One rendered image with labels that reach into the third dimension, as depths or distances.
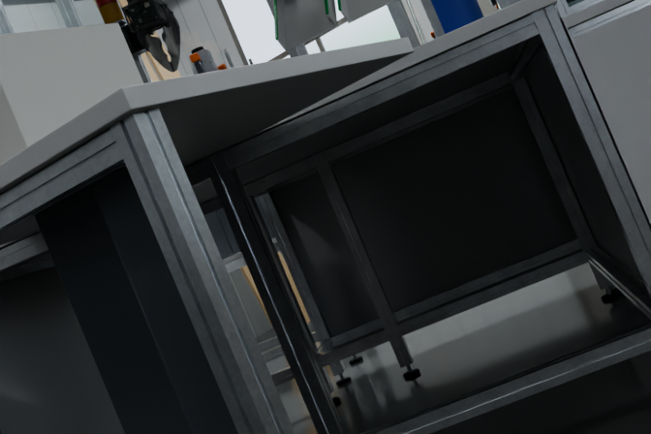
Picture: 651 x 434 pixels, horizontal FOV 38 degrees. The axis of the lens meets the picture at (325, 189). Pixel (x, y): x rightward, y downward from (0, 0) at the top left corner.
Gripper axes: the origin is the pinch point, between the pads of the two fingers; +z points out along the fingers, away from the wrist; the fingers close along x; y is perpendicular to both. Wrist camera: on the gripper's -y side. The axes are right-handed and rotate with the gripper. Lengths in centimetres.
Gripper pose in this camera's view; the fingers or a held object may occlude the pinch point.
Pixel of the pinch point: (172, 66)
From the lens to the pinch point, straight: 205.3
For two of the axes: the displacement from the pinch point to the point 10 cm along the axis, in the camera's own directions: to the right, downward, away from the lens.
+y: -1.5, 0.4, -9.9
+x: 9.1, -3.9, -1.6
